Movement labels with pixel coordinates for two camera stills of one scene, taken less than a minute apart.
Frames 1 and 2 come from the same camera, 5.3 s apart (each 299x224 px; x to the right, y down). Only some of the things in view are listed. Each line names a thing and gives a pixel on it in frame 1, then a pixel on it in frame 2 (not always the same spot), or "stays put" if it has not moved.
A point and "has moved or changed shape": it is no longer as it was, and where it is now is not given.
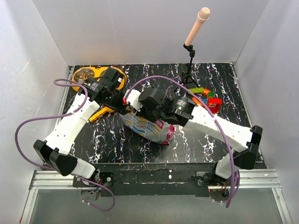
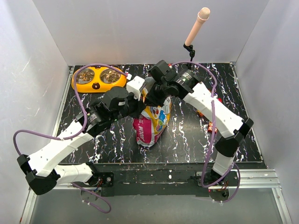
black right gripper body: x=153 y=115 → x=157 y=94
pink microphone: x=203 y=15 stays put
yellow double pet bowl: x=96 y=73 stays put
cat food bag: x=157 y=131 has moved or changed shape
